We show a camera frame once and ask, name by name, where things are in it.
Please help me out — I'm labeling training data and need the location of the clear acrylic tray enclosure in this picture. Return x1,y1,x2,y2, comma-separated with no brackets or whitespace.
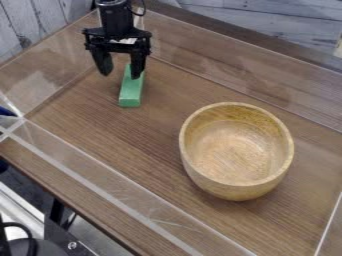
0,4,342,256

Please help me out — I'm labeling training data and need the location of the green rectangular block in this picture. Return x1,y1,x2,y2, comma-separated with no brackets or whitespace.
119,64,145,108

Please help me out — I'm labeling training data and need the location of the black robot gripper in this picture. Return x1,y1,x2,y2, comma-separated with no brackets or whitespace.
83,0,153,79

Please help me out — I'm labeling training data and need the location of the black cable loop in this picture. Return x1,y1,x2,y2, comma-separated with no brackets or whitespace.
0,221,40,256

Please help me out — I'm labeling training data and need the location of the black table leg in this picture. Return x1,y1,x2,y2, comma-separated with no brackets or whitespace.
50,199,66,225

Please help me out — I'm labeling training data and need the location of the grey metal base plate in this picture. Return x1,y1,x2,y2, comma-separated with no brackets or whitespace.
44,218,99,256

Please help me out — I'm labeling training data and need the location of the brown wooden bowl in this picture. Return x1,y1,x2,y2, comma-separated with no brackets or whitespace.
179,102,296,201

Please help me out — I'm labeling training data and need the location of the blue object at edge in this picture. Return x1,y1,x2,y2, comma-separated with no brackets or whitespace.
0,106,16,117

